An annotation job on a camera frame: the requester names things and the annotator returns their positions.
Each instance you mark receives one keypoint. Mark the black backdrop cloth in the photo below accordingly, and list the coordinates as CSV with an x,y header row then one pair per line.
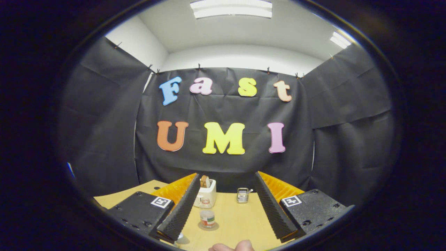
x,y
226,167

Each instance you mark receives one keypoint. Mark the small ceiling light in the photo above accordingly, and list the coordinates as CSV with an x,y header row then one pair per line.
x,y
340,40

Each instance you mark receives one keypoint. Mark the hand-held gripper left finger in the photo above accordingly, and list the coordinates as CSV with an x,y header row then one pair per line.
x,y
181,211

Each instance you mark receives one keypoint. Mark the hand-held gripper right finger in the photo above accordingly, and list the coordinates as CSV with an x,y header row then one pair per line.
x,y
271,211

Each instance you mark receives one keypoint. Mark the bread slice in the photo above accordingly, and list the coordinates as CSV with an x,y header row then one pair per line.
x,y
205,182

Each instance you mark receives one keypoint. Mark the clear plastic juice bottle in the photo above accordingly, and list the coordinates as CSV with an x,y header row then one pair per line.
x,y
207,219

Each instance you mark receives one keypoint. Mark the white toaster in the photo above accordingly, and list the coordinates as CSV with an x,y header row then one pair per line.
x,y
210,193

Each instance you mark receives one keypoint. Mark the long ceiling light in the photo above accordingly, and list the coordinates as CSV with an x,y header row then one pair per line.
x,y
231,8

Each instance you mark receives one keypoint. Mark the round brown coaster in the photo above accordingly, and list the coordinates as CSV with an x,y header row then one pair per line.
x,y
216,226

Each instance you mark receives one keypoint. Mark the pale grey cup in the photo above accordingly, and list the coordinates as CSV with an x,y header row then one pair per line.
x,y
180,236

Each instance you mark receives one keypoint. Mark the wooden table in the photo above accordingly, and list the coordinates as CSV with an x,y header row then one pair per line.
x,y
237,219

